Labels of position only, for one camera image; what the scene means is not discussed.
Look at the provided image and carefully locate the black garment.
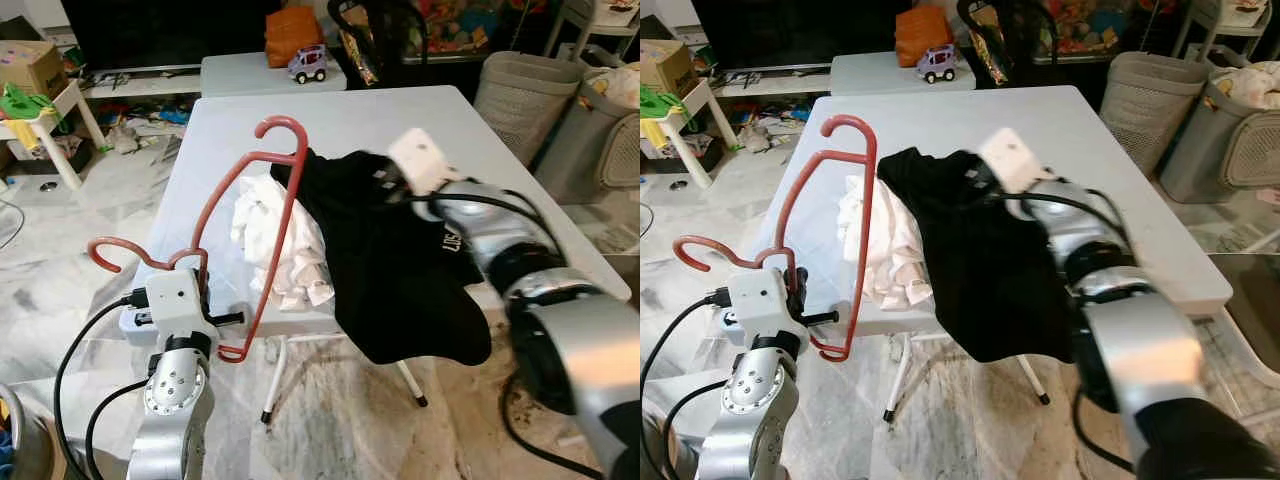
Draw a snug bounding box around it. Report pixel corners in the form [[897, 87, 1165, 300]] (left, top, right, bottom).
[[878, 145, 1086, 363], [270, 148, 493, 366]]

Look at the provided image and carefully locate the salmon red plastic hanger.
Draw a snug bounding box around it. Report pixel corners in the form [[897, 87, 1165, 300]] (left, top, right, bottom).
[[672, 113, 879, 361], [87, 115, 309, 363]]

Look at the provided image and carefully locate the white cloth pile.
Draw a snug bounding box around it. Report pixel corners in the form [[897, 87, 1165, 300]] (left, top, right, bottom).
[[232, 175, 336, 311], [838, 180, 936, 311]]

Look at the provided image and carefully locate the white kids side table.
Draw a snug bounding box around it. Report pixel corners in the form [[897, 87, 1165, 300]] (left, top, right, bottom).
[[0, 78, 107, 191], [640, 78, 723, 191]]

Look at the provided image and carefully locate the small white low table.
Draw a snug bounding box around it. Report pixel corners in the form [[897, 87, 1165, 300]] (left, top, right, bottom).
[[827, 51, 977, 99], [199, 51, 349, 99]]

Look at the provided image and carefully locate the bright green cloth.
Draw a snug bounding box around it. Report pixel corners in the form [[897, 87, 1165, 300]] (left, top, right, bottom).
[[0, 82, 53, 123], [640, 84, 693, 123]]

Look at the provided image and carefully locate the brown cardboard box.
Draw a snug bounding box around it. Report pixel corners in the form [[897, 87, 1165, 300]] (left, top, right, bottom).
[[0, 40, 70, 101], [640, 40, 700, 98]]

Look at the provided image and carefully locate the black flat television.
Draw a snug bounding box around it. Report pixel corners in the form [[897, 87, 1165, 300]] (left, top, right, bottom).
[[688, 0, 907, 72], [60, 0, 287, 74]]

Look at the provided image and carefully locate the purple white toy car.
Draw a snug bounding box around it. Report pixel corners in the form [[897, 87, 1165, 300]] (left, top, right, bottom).
[[914, 44, 957, 85], [287, 44, 330, 85]]

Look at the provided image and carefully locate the white folding table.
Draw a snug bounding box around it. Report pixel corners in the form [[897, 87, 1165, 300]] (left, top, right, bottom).
[[118, 84, 634, 423], [744, 84, 1234, 423]]

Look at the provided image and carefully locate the pale clothes heap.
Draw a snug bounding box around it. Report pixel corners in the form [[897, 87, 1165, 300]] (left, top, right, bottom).
[[1208, 60, 1280, 113], [588, 64, 641, 113]]

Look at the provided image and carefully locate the orange bag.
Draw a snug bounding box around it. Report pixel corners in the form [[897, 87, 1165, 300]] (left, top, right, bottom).
[[264, 4, 327, 70], [892, 4, 955, 70]]

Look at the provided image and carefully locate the grey mesh laundry basket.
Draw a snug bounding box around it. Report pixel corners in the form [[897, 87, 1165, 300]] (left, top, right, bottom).
[[1097, 50, 1213, 179], [472, 50, 586, 168]]

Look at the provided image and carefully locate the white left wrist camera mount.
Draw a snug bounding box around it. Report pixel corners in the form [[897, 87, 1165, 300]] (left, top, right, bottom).
[[726, 267, 793, 342], [144, 267, 209, 341]]

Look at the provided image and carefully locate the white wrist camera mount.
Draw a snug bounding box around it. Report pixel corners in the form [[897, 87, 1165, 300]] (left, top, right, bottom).
[[977, 127, 1047, 195], [144, 267, 209, 341], [726, 267, 793, 342], [387, 127, 454, 197]]

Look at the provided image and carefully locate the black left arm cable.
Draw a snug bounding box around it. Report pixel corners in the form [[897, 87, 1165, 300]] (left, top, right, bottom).
[[52, 290, 151, 480], [640, 288, 733, 480]]

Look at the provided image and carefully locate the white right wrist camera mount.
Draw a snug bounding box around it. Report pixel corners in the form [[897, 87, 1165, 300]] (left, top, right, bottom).
[[387, 127, 454, 197], [977, 127, 1047, 195]]

